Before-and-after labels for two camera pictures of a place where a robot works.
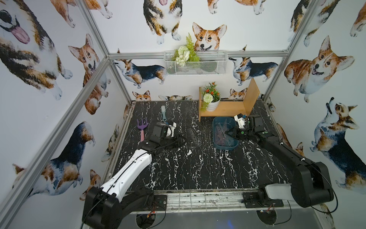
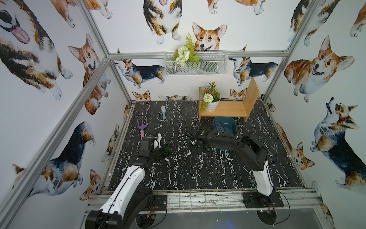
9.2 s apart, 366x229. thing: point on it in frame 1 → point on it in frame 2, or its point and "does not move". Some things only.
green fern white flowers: (186, 54) does not move
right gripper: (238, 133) → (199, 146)
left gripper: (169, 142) → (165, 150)
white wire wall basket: (211, 63) does not move
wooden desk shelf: (231, 108) does not move
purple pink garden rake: (142, 127) does not move
